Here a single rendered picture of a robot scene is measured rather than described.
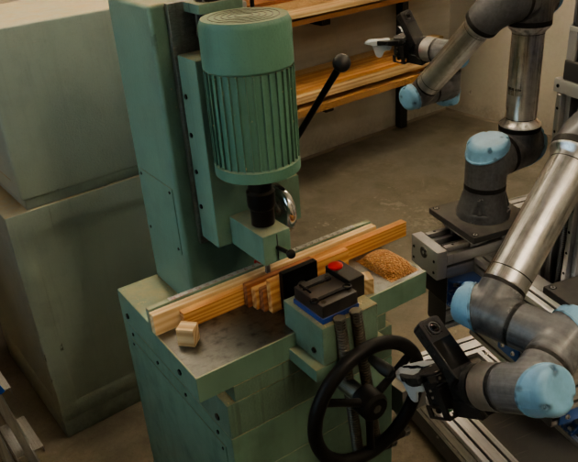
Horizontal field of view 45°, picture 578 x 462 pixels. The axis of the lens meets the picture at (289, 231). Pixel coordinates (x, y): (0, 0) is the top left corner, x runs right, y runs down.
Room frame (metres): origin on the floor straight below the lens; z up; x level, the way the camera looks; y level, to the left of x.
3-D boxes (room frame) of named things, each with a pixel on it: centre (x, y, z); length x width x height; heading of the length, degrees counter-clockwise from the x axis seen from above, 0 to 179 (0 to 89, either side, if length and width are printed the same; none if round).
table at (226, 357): (1.24, -0.03, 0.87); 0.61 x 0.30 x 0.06; 123
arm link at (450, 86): (2.06, -0.51, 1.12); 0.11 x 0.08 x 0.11; 125
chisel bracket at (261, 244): (1.34, 0.06, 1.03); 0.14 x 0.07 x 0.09; 33
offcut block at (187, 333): (1.15, 0.22, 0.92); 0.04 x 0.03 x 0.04; 75
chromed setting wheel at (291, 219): (1.50, 0.02, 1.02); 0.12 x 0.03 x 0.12; 33
